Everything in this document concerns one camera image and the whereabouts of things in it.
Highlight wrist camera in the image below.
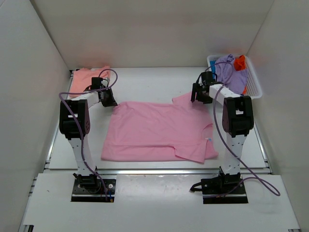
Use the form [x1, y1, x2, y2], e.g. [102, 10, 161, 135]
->
[101, 77, 111, 88]
[198, 80, 207, 88]

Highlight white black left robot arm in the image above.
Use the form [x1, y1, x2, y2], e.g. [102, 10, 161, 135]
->
[59, 77, 117, 192]

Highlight orange garment in basket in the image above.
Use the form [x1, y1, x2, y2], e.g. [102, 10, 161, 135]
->
[234, 55, 246, 71]

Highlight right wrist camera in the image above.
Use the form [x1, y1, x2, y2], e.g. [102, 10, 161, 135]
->
[198, 80, 207, 88]

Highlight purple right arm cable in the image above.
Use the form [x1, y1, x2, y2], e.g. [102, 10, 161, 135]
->
[204, 61, 281, 197]

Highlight folded salmon t-shirt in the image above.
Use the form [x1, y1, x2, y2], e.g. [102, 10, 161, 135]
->
[69, 66, 111, 93]

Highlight lavender t-shirt in basket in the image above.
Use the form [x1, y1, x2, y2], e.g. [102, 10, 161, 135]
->
[215, 54, 248, 94]

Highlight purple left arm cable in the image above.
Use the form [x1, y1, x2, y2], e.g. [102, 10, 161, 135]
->
[58, 69, 119, 202]

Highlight aluminium table edge rail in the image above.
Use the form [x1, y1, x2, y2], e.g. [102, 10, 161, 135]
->
[43, 168, 271, 175]

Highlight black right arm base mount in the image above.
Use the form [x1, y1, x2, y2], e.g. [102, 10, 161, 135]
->
[190, 170, 249, 204]

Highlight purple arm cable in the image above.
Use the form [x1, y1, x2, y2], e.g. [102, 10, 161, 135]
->
[204, 61, 281, 197]
[58, 69, 119, 202]

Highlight pink t-shirt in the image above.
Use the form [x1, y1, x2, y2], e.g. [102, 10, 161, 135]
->
[101, 93, 218, 163]

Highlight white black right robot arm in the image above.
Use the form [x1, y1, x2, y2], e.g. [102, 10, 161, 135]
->
[191, 71, 254, 194]

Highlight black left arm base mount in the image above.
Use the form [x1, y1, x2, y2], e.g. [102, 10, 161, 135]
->
[71, 174, 116, 203]

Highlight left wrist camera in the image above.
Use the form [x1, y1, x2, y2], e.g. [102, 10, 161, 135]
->
[101, 77, 111, 88]

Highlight white plastic laundry basket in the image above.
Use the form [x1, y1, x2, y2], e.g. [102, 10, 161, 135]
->
[207, 54, 263, 99]

